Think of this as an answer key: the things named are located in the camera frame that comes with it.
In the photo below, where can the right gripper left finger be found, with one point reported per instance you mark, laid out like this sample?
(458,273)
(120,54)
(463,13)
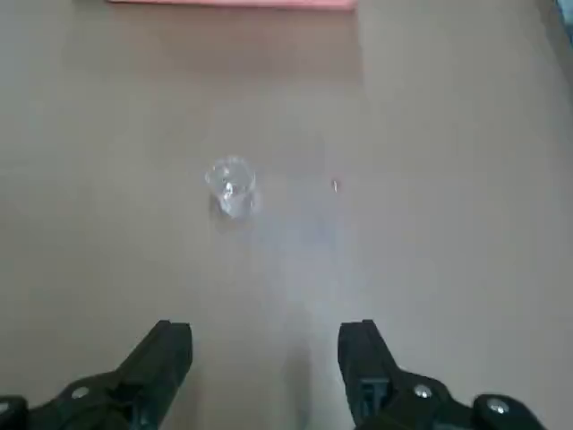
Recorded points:
(134,394)

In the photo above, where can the pink plastic container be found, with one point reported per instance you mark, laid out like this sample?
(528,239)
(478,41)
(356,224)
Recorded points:
(233,3)

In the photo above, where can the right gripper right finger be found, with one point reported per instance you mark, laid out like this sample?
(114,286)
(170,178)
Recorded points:
(380,394)

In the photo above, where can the small glass beaker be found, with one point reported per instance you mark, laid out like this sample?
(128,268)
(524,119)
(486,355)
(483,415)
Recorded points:
(230,188)

